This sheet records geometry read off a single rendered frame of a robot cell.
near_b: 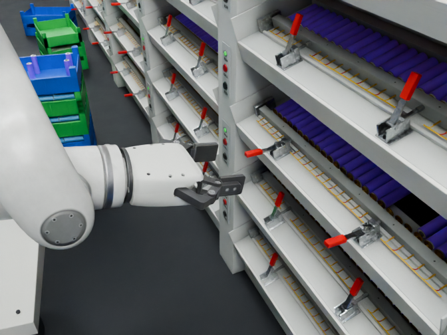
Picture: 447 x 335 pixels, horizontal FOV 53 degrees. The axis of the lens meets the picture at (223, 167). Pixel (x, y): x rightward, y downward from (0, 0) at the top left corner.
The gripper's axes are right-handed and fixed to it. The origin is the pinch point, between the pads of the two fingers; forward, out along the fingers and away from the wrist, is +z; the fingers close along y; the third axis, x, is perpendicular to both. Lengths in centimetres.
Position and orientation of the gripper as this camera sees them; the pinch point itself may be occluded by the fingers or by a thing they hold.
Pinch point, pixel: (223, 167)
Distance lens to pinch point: 66.7
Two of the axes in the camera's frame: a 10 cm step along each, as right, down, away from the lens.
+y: 4.2, 5.3, -7.4
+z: 8.9, -0.7, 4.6
